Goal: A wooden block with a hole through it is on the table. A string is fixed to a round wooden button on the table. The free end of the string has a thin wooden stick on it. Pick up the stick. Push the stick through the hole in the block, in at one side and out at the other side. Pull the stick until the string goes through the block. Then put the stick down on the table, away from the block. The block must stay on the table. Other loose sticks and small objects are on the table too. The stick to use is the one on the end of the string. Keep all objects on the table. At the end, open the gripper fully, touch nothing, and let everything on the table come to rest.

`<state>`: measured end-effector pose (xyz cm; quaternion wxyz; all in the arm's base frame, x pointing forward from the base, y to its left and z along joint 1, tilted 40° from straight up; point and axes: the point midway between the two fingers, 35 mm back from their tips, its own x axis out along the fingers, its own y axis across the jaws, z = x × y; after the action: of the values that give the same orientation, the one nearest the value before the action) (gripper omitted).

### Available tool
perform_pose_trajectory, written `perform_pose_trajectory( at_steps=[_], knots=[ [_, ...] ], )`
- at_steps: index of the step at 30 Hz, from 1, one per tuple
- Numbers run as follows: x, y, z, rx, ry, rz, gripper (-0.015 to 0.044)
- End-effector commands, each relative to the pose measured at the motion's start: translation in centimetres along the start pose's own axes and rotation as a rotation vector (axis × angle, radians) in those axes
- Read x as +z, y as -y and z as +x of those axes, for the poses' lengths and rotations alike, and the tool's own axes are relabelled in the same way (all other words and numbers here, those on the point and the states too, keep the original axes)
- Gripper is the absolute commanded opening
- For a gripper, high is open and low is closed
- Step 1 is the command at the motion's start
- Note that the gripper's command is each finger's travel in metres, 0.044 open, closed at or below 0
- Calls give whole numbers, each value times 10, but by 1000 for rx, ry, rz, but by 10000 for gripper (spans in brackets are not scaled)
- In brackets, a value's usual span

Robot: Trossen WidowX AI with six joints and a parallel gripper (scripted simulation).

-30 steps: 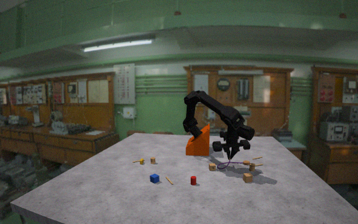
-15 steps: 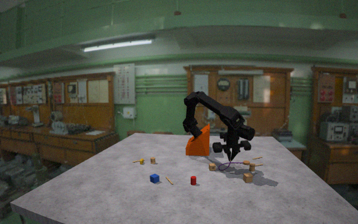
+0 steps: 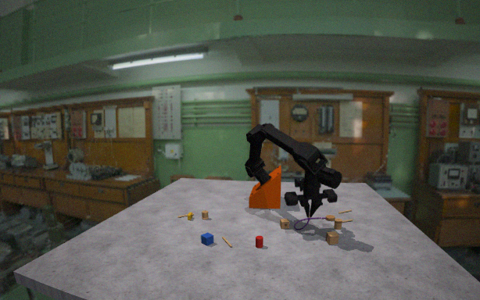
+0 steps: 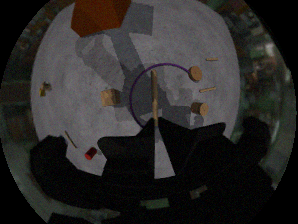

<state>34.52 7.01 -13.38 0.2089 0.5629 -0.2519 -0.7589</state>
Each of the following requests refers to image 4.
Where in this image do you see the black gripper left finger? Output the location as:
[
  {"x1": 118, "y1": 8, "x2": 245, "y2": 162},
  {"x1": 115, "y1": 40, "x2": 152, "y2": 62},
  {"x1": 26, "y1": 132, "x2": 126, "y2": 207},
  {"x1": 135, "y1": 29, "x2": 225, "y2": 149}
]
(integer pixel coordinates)
[{"x1": 97, "y1": 117, "x2": 156, "y2": 176}]

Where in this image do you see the purple string with wooden stick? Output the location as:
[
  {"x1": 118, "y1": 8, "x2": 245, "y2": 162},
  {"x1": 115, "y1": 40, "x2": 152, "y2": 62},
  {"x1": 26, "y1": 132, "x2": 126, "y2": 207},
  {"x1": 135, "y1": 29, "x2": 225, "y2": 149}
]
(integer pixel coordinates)
[{"x1": 129, "y1": 63, "x2": 190, "y2": 128}]

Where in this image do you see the round wooden button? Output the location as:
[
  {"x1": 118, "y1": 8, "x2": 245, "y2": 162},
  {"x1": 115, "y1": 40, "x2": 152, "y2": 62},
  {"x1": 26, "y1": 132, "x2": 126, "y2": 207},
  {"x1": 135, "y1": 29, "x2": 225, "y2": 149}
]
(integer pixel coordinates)
[{"x1": 189, "y1": 65, "x2": 202, "y2": 81}]

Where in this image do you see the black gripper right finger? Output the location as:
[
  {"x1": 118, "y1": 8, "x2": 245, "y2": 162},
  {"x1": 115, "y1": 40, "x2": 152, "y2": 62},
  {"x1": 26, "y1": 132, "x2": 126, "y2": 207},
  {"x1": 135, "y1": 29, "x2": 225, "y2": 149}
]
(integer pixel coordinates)
[{"x1": 158, "y1": 117, "x2": 226, "y2": 175}]

